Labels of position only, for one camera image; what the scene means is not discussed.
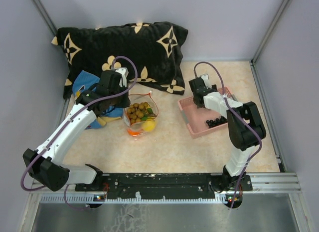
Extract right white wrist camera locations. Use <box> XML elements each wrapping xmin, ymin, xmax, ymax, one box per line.
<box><xmin>200</xmin><ymin>74</ymin><xmax>212</xmax><ymax>89</ymax></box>

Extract yellow lemon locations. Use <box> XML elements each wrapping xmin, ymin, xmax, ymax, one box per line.
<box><xmin>141</xmin><ymin>120</ymin><xmax>157</xmax><ymax>132</ymax></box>

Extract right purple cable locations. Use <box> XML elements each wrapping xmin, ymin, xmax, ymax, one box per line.
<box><xmin>193</xmin><ymin>61</ymin><xmax>263</xmax><ymax>209</ymax></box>

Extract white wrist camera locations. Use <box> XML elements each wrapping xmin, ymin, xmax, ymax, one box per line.
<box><xmin>200</xmin><ymin>74</ymin><xmax>212</xmax><ymax>89</ymax></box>
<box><xmin>115</xmin><ymin>67</ymin><xmax>129</xmax><ymax>87</ymax></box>

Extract brown longan bunch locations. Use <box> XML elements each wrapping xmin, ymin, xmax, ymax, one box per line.
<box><xmin>126</xmin><ymin>102</ymin><xmax>157</xmax><ymax>125</ymax></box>

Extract dark blue grapes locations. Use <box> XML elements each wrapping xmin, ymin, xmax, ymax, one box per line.
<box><xmin>205</xmin><ymin>116</ymin><xmax>228</xmax><ymax>128</ymax></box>

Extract orange persimmon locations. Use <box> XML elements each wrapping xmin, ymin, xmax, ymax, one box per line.
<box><xmin>127</xmin><ymin>129</ymin><xmax>142</xmax><ymax>137</ymax></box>

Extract blue Pikachu cloth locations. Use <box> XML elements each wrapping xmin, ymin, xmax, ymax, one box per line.
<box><xmin>72</xmin><ymin>70</ymin><xmax>123</xmax><ymax>130</ymax></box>

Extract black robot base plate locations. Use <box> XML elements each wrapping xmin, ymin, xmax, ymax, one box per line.
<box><xmin>75</xmin><ymin>172</ymin><xmax>239</xmax><ymax>200</ymax></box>

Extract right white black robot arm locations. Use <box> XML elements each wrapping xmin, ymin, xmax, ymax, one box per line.
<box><xmin>189</xmin><ymin>75</ymin><xmax>266</xmax><ymax>192</ymax></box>

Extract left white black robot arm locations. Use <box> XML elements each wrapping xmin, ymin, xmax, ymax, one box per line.
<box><xmin>22</xmin><ymin>68</ymin><xmax>129</xmax><ymax>192</ymax></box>

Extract black floral plush pillow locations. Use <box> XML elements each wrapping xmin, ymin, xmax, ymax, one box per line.
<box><xmin>51</xmin><ymin>21</ymin><xmax>188</xmax><ymax>99</ymax></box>

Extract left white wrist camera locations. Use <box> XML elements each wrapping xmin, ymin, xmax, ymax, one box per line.
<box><xmin>115</xmin><ymin>67</ymin><xmax>129</xmax><ymax>87</ymax></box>

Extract clear orange zip top bag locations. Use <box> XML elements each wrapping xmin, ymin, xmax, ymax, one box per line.
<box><xmin>123</xmin><ymin>91</ymin><xmax>159</xmax><ymax>137</ymax></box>

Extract aluminium frame rail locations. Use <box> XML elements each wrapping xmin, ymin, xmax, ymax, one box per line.
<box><xmin>30</xmin><ymin>173</ymin><xmax>301</xmax><ymax>208</ymax></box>

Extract pink plastic basket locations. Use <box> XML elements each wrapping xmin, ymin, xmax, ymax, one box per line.
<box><xmin>178</xmin><ymin>87</ymin><xmax>243</xmax><ymax>139</ymax></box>

